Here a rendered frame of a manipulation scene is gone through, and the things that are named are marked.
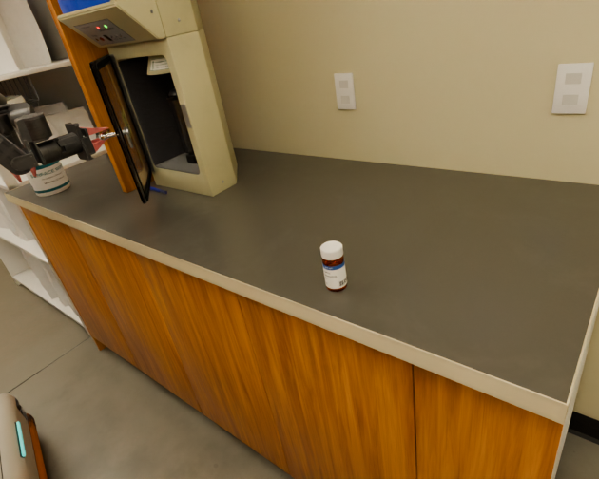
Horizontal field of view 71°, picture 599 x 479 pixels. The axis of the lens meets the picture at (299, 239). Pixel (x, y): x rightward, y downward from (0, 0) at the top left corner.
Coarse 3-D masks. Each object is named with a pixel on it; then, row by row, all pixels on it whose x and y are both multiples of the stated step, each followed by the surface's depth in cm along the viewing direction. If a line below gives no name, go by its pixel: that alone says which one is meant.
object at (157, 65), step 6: (150, 60) 125; (156, 60) 124; (162, 60) 123; (150, 66) 125; (156, 66) 124; (162, 66) 123; (150, 72) 126; (156, 72) 124; (162, 72) 124; (168, 72) 123
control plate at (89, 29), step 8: (88, 24) 115; (96, 24) 113; (104, 24) 112; (112, 24) 110; (88, 32) 120; (96, 32) 119; (104, 32) 117; (112, 32) 115; (120, 32) 114; (96, 40) 124; (120, 40) 118; (128, 40) 116
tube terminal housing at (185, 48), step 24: (168, 0) 110; (192, 0) 120; (168, 24) 111; (192, 24) 117; (120, 48) 127; (144, 48) 120; (168, 48) 113; (192, 48) 118; (120, 72) 133; (192, 72) 120; (192, 96) 121; (216, 96) 132; (192, 120) 123; (216, 120) 130; (192, 144) 128; (216, 144) 132; (216, 168) 134; (216, 192) 136
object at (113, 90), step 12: (108, 72) 123; (96, 84) 107; (108, 84) 118; (120, 96) 130; (108, 108) 110; (120, 108) 125; (120, 120) 120; (132, 132) 135; (120, 144) 115; (132, 156) 124; (144, 156) 144; (144, 168) 137; (144, 180) 132
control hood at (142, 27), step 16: (128, 0) 102; (144, 0) 105; (64, 16) 116; (80, 16) 112; (96, 16) 109; (112, 16) 106; (128, 16) 103; (144, 16) 106; (80, 32) 122; (128, 32) 112; (144, 32) 109; (160, 32) 110
